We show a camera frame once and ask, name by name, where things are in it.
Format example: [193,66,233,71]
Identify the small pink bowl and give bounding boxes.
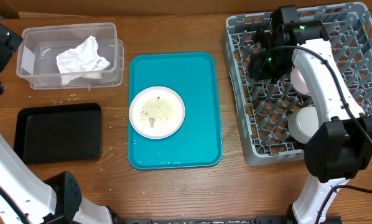
[290,67,310,96]

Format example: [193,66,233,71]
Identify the grey bowl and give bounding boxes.
[288,106,319,144]

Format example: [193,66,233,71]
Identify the white napkin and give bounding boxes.
[56,35,110,85]

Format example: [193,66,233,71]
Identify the large white plate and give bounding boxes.
[129,86,185,139]

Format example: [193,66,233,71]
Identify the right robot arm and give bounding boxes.
[248,6,372,223]

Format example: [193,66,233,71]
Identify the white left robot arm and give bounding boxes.
[0,24,124,223]

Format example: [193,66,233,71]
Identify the grey dishwasher rack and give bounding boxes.
[223,2,372,166]

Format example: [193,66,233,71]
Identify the clear plastic bin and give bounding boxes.
[16,22,124,90]

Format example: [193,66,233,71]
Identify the teal serving tray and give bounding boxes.
[128,52,223,170]

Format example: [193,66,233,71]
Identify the black tray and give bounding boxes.
[14,103,102,164]

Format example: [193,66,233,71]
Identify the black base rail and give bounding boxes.
[122,216,342,224]

